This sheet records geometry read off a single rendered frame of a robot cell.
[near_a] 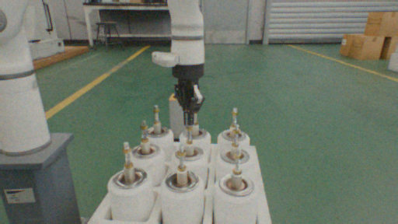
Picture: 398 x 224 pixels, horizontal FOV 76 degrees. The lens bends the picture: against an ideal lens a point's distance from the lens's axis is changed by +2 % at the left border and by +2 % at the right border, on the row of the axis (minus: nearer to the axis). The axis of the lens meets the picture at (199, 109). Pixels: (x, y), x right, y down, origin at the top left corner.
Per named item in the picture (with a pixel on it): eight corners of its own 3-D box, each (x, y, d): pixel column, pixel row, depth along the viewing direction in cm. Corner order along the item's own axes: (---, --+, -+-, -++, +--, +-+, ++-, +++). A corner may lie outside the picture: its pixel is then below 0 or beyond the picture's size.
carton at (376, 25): (396, 36, 335) (403, 12, 324) (378, 36, 334) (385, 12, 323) (380, 34, 363) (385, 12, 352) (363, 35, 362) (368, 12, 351)
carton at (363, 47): (378, 60, 345) (385, 36, 334) (360, 60, 345) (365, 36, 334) (364, 56, 373) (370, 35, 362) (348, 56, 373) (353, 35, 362)
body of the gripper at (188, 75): (211, 60, 56) (210, 100, 59) (193, 55, 63) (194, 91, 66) (180, 63, 53) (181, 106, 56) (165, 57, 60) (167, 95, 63)
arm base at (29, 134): (-8, 157, 56) (-34, 80, 50) (20, 138, 65) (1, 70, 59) (36, 156, 56) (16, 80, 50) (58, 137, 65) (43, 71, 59)
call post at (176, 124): (171, 174, 100) (168, 99, 89) (175, 164, 107) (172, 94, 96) (189, 175, 100) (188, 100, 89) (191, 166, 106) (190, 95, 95)
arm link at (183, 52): (150, 61, 59) (148, 33, 56) (193, 57, 63) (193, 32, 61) (164, 68, 51) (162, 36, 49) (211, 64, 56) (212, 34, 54)
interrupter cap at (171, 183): (190, 197, 51) (190, 194, 51) (158, 189, 54) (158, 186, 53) (204, 176, 58) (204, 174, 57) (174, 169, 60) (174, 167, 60)
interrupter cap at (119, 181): (151, 183, 56) (151, 180, 55) (116, 194, 52) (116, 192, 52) (141, 166, 62) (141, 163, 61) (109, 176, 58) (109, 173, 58)
